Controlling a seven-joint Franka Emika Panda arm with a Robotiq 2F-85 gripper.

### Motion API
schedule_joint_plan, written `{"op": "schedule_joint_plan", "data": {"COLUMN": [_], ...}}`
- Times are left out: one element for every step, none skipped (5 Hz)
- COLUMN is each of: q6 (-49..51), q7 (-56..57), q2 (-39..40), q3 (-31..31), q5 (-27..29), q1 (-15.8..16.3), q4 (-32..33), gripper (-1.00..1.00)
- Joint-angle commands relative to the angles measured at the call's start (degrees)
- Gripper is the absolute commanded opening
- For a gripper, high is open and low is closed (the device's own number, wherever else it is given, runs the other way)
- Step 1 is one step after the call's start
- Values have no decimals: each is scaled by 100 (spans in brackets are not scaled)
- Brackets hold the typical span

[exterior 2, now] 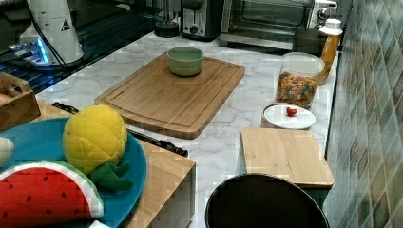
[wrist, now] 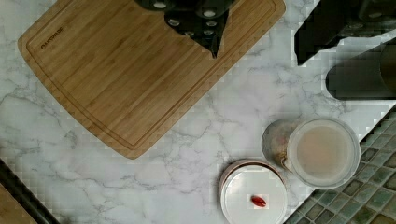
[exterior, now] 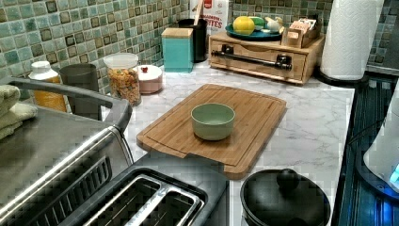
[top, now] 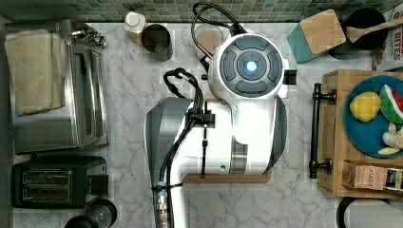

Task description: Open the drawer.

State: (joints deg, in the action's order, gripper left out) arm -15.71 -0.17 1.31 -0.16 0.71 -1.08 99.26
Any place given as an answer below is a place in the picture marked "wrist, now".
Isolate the large bamboo cutting board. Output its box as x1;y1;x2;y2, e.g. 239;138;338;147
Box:
18;0;286;159

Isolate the black toaster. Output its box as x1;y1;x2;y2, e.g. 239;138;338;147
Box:
294;0;396;65

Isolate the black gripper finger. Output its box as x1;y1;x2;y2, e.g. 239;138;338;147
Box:
164;11;229;59

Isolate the black drawer handle bar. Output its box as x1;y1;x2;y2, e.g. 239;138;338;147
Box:
0;161;61;224

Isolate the clear cereal jar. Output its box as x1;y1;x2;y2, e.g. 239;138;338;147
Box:
262;118;361;189

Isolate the wooden drawer cabinet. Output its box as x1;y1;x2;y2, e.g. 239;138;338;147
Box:
0;186;37;224

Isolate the dark cylindrical cup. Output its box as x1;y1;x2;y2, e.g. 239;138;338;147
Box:
325;41;396;101

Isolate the small red knob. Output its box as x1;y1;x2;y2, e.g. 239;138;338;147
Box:
250;195;266;207

